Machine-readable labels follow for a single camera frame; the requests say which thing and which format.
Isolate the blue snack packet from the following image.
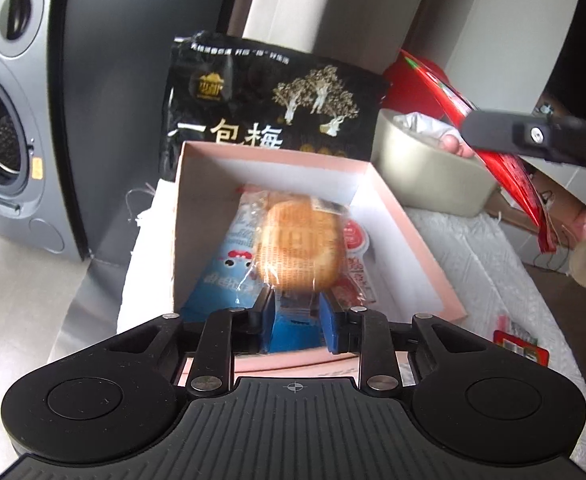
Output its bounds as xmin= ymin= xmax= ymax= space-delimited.
xmin=180 ymin=195 xmax=324 ymax=353

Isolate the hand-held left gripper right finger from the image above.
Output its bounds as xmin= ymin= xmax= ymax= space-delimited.
xmin=320 ymin=295 xmax=494 ymax=397

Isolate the pink cardboard box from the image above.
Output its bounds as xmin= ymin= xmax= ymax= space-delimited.
xmin=171 ymin=141 xmax=468 ymax=388

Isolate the grey washing machine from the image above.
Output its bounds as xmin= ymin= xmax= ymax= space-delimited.
xmin=0 ymin=0 xmax=90 ymax=262

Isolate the black snack bag gold tree print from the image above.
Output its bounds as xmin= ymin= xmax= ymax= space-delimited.
xmin=159 ymin=30 xmax=389 ymax=186

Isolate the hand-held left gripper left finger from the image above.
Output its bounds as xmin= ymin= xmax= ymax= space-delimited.
xmin=106 ymin=290 xmax=277 ymax=397

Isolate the beige tape roll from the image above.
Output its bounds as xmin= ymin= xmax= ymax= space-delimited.
xmin=373 ymin=108 xmax=498 ymax=218

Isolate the white woven tablecloth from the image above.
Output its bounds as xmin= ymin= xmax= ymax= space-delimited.
xmin=118 ymin=180 xmax=586 ymax=480

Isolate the crumpled white paper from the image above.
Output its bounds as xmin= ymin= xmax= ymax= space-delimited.
xmin=393 ymin=112 xmax=461 ymax=142

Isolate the round pastry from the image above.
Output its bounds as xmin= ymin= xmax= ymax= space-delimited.
xmin=234 ymin=186 xmax=359 ymax=311

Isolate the dark grey panel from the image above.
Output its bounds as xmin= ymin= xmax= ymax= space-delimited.
xmin=48 ymin=0 xmax=226 ymax=263

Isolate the pink rounded item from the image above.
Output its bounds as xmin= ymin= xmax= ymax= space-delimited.
xmin=438 ymin=132 xmax=474 ymax=159

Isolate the red and white snack packet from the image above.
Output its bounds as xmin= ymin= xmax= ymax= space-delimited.
xmin=333 ymin=217 xmax=381 ymax=311

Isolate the tall white cabinet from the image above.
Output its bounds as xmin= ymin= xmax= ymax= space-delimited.
xmin=388 ymin=0 xmax=586 ymax=113

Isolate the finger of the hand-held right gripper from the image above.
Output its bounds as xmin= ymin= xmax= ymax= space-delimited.
xmin=460 ymin=109 xmax=586 ymax=171

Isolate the small red snack packet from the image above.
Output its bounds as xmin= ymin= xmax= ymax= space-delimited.
xmin=493 ymin=329 xmax=552 ymax=367

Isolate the long red snack packet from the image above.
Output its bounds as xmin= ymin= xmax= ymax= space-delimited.
xmin=398 ymin=49 xmax=558 ymax=255

